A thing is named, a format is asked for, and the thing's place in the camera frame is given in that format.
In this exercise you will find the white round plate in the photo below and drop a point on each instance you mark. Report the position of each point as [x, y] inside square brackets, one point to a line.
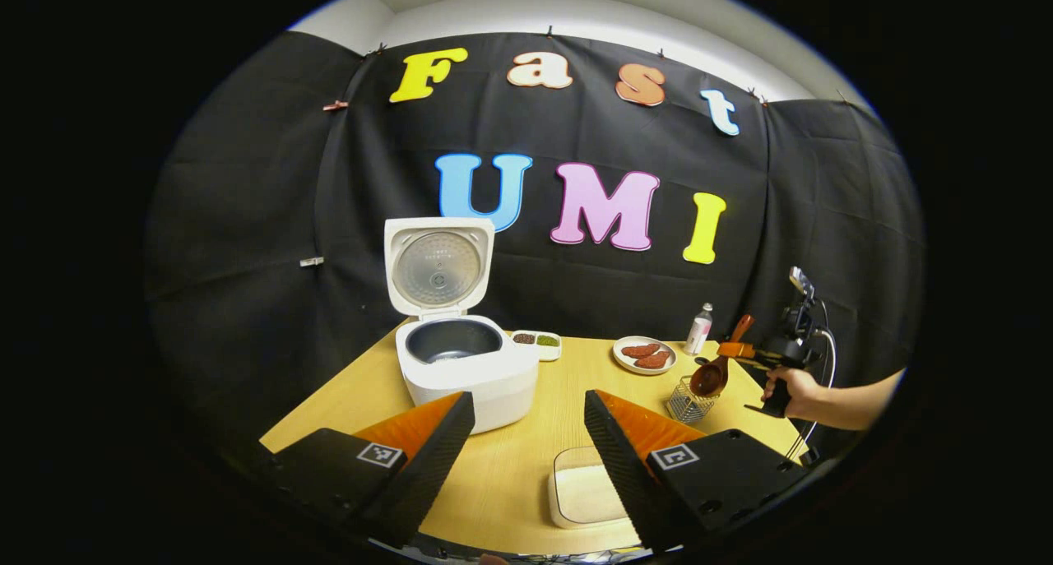
[621, 359]

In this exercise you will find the white divided bean dish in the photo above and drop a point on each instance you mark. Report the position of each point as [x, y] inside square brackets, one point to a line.
[535, 347]

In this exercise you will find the clear rice container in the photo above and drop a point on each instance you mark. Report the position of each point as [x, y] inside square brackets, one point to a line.
[559, 466]

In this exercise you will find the brown meat piece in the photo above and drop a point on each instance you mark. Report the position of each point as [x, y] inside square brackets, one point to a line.
[640, 350]
[652, 360]

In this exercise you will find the black backdrop cloth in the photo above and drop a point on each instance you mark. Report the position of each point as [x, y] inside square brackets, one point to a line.
[247, 219]

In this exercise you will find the pink cloth clip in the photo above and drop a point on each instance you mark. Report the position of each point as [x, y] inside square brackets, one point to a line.
[335, 105]

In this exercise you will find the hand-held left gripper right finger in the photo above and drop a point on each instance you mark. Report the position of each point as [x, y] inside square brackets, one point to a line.
[625, 474]

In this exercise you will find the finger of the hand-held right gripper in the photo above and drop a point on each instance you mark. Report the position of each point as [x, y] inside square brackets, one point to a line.
[740, 351]

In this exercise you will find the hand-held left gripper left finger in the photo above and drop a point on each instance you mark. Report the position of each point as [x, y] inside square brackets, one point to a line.
[428, 483]

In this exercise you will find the wooden spoon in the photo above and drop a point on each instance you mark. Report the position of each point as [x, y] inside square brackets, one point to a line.
[709, 377]

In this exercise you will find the white rice cooker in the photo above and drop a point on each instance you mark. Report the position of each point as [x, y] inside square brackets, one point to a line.
[469, 376]

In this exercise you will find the small clear bottle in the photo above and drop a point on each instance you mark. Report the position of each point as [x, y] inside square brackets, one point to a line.
[698, 335]

